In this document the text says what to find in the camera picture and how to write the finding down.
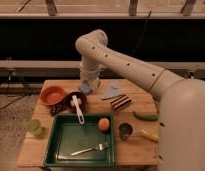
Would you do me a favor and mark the black white striped cloth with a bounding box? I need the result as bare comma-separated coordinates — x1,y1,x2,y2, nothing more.
110,95,131,111

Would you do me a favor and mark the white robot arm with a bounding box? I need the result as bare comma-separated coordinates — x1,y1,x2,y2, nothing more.
75,30,205,171

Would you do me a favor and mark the dark brown bowl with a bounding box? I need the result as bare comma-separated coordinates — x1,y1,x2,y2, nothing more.
66,91,87,113

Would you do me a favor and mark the silver fork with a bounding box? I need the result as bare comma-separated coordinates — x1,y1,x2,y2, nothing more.
70,142,109,156

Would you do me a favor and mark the orange bowl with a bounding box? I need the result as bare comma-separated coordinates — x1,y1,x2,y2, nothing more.
40,86,66,106

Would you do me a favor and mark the bunch of dark grapes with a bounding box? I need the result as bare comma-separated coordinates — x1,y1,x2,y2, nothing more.
49,103,67,116

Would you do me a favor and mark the light blue cloth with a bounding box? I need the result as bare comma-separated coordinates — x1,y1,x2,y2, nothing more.
101,82,123,100

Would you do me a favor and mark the blue sponge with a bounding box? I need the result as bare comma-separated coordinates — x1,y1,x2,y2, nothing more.
79,82,92,95

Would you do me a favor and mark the orange ball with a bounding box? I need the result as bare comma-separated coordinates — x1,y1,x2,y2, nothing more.
98,118,110,131

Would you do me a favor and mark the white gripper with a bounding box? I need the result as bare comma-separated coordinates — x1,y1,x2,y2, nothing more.
79,59,102,93

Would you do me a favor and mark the green plastic cup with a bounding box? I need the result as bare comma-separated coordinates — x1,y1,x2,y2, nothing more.
27,119,43,136

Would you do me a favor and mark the yellow banana toy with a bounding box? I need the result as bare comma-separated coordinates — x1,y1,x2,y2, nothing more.
139,130,158,142

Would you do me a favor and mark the green plastic tray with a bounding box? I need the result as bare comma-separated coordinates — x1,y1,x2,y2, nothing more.
44,114,115,167

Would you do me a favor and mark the black cable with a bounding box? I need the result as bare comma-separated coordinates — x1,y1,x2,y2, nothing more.
130,9,153,58

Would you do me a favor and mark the small metal cup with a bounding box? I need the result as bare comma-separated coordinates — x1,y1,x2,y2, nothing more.
119,123,133,141

